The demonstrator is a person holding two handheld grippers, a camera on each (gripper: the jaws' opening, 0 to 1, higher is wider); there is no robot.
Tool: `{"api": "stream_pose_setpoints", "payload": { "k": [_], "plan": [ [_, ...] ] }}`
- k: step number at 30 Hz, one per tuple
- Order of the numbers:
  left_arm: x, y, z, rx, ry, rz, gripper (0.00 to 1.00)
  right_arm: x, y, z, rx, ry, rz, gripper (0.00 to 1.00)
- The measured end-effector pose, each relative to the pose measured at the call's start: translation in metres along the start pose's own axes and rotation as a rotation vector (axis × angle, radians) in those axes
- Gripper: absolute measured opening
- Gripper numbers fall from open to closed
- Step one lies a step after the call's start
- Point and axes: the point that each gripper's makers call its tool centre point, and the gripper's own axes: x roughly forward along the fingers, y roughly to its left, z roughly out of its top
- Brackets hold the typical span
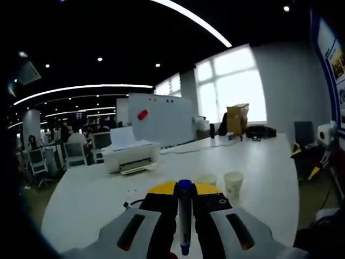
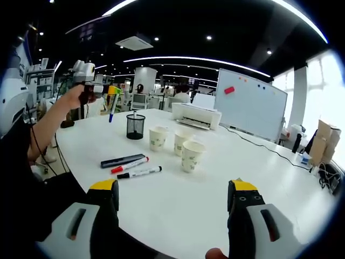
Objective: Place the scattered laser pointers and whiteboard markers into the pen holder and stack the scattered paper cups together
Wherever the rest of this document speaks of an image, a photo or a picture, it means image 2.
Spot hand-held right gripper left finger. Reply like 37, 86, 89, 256
36, 178, 120, 259

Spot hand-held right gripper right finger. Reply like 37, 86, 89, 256
227, 179, 305, 259

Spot blue cap whiteboard marker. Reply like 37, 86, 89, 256
108, 91, 119, 124

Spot black mesh pen holder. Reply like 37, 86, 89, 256
126, 113, 146, 140

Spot white green-print paper cup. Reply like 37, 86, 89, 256
174, 131, 194, 157
149, 126, 170, 152
181, 140, 206, 173

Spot red cap whiteboard marker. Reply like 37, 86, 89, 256
111, 156, 150, 174

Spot white printer paper stack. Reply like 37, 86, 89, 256
192, 93, 216, 107

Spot white standing whiteboard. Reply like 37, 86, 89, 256
215, 67, 288, 142

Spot person's left hand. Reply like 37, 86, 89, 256
68, 82, 97, 105

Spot person's right hand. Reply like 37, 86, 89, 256
205, 248, 229, 259

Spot white office chair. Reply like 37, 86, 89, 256
130, 93, 151, 111

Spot white shelf unit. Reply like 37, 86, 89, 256
24, 58, 59, 100

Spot ceiling air conditioner unit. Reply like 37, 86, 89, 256
115, 32, 154, 52

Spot person's black clothing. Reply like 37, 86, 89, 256
0, 124, 89, 243

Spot wide curved ceiling light strip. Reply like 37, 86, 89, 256
102, 0, 328, 44

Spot white worn device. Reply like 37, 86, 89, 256
0, 67, 30, 138

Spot white shoe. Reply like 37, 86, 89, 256
40, 153, 58, 164

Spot thin curved ceiling light strip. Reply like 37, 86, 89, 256
123, 56, 271, 78

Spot small blue white box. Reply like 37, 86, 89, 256
299, 153, 313, 166

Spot black bottle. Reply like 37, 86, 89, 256
292, 134, 302, 154

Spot dark cloth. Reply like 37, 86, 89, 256
304, 129, 319, 154

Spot white plastic container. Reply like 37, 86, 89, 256
288, 124, 305, 138

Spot brown cardboard box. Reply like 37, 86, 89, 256
309, 134, 337, 165
318, 118, 342, 144

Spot large bright window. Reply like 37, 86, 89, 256
272, 48, 345, 162

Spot blue white wall poster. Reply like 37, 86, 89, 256
9, 37, 35, 81

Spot black table cable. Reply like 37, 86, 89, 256
220, 124, 313, 171

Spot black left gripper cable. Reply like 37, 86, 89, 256
25, 102, 68, 179

